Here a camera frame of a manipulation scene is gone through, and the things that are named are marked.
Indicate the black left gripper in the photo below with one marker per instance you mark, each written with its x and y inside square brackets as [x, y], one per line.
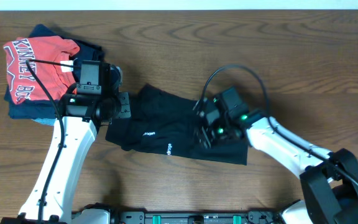
[124, 104]

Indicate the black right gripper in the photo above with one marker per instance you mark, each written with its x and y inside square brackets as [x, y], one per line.
[204, 129]

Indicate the black t-shirt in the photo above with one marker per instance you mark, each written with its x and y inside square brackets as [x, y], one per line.
[163, 123]

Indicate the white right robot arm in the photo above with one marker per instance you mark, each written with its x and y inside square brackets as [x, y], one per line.
[329, 180]

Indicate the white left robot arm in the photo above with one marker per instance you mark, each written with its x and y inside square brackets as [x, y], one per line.
[75, 130]

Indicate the folded red printed t-shirt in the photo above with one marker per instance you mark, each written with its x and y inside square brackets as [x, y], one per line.
[22, 85]

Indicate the folded light blue garment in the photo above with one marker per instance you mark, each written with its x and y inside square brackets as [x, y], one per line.
[45, 121]

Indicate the folded navy t-shirt stack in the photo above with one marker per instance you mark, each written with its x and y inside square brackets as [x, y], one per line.
[43, 108]

